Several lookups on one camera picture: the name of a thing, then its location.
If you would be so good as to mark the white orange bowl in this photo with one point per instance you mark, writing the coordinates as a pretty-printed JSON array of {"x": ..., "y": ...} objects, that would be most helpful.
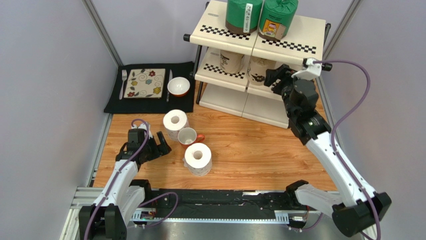
[{"x": 179, "y": 86}]

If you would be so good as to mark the brown roll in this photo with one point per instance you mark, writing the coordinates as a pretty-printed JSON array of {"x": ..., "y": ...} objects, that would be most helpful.
[
  {"x": 231, "y": 62},
  {"x": 256, "y": 70}
]

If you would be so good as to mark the silver knife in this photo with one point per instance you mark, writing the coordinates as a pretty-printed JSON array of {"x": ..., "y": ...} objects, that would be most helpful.
[{"x": 168, "y": 83}]

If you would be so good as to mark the brown roll front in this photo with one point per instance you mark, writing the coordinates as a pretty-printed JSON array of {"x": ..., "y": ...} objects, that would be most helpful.
[{"x": 256, "y": 70}]

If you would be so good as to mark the white paper roll front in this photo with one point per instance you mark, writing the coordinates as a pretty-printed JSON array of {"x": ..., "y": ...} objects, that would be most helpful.
[{"x": 198, "y": 159}]

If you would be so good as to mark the green roll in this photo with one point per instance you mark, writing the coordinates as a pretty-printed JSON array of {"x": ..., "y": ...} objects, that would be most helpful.
[
  {"x": 242, "y": 16},
  {"x": 276, "y": 18}
]

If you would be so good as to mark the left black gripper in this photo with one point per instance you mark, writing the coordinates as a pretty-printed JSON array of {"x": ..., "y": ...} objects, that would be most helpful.
[{"x": 161, "y": 149}]

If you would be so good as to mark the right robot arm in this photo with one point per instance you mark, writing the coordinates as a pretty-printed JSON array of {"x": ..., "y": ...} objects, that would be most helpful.
[{"x": 358, "y": 206}]

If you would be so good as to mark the white paper roll back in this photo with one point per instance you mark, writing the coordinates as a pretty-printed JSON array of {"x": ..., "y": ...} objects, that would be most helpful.
[{"x": 174, "y": 121}]

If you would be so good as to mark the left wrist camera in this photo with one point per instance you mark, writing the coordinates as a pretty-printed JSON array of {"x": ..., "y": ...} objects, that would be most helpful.
[{"x": 143, "y": 126}]

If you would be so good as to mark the cream checkered three-tier shelf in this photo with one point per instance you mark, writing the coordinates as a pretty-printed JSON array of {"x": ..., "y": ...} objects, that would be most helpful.
[{"x": 232, "y": 74}]

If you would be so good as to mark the floral square plate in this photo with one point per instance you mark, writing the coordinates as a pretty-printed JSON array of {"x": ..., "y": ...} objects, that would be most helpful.
[{"x": 145, "y": 83}]

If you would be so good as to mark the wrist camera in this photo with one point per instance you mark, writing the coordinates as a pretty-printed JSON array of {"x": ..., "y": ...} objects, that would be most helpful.
[
  {"x": 143, "y": 126},
  {"x": 310, "y": 71}
]

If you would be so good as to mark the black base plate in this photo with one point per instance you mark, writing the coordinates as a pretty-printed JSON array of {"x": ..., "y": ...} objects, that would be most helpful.
[{"x": 220, "y": 204}]

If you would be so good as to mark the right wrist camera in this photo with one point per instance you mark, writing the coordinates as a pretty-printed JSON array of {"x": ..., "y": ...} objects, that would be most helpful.
[{"x": 310, "y": 71}]

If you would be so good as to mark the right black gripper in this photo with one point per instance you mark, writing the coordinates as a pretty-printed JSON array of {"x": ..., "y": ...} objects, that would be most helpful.
[{"x": 283, "y": 81}]

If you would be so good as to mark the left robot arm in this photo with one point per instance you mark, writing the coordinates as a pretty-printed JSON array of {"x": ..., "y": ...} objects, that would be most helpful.
[{"x": 110, "y": 213}]

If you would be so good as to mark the black placemat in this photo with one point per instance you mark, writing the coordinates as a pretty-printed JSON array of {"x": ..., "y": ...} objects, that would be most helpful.
[{"x": 153, "y": 105}]

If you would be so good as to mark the silver fork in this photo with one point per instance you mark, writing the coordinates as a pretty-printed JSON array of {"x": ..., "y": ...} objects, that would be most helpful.
[{"x": 124, "y": 77}]

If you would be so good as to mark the brown roll back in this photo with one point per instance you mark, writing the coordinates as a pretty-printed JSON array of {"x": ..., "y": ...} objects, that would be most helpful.
[{"x": 231, "y": 62}]

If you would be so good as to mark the white paper roll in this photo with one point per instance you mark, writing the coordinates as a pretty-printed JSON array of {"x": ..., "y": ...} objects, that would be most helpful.
[
  {"x": 198, "y": 159},
  {"x": 174, "y": 121}
]

